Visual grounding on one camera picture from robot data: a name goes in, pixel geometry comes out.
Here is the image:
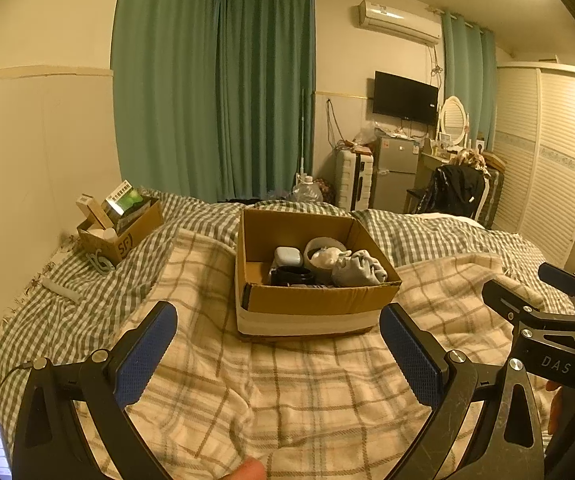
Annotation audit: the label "person's left hand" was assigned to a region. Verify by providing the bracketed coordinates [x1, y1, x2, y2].
[222, 457, 268, 480]

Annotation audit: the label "white suitcase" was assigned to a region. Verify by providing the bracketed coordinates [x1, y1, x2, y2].
[335, 150, 373, 211]

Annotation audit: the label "green curtain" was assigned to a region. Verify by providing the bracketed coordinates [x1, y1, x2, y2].
[441, 11, 497, 148]
[110, 0, 316, 202]

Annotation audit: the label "green white box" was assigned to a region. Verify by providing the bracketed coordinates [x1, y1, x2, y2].
[102, 180, 147, 223]

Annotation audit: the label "beige plaid blanket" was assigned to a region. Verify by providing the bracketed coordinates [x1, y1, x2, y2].
[91, 229, 522, 479]

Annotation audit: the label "large cardboard box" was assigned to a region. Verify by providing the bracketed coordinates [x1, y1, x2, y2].
[235, 208, 401, 337]

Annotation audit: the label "black jacket on chair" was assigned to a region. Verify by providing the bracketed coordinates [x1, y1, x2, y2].
[415, 165, 485, 219]

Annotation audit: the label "white oval mirror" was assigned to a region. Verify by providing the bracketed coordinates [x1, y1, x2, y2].
[438, 96, 470, 145]

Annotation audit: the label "green checkered bedsheet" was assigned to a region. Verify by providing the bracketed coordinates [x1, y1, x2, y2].
[0, 193, 574, 427]

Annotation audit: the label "white cloth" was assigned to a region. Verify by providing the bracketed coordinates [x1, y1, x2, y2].
[310, 246, 351, 270]

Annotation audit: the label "white earbuds case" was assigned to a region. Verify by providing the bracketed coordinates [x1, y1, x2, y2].
[273, 246, 304, 268]

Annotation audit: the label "silver mini fridge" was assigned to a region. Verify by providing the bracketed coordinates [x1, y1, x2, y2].
[371, 134, 419, 214]

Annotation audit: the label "white louvered wardrobe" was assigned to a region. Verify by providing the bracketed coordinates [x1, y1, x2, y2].
[493, 62, 575, 266]

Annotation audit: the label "grey white sock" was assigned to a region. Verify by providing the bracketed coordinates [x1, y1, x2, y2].
[332, 249, 388, 287]

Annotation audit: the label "person's right hand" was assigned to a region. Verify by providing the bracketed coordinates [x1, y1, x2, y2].
[545, 380, 572, 436]

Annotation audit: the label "large water bottle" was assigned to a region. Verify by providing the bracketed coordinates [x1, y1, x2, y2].
[292, 174, 323, 203]

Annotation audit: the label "white air conditioner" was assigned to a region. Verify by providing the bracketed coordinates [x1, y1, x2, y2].
[359, 0, 441, 46]

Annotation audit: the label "green curtain right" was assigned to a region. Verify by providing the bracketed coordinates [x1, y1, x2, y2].
[441, 11, 497, 148]

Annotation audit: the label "black headphones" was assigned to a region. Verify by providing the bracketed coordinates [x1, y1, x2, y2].
[270, 266, 317, 287]

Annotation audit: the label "green curtain left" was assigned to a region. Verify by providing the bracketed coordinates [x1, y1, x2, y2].
[110, 0, 316, 202]

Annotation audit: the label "beige slim box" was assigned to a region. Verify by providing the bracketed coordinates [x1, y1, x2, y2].
[76, 194, 114, 229]

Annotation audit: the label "black wall television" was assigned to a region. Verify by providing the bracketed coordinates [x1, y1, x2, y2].
[373, 72, 438, 125]

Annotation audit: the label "small cardboard box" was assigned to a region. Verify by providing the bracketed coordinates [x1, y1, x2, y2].
[77, 198, 164, 266]

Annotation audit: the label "white remote control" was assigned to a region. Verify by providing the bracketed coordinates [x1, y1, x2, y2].
[41, 278, 82, 304]

